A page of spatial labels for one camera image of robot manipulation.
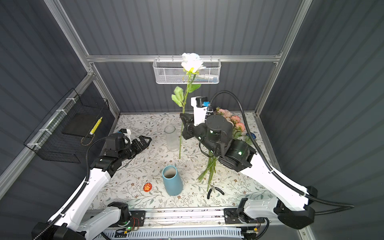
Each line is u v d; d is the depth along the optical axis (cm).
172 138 89
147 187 84
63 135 71
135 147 69
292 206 33
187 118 49
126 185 85
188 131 47
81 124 75
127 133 72
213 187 83
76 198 43
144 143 69
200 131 48
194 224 73
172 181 68
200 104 44
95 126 75
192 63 46
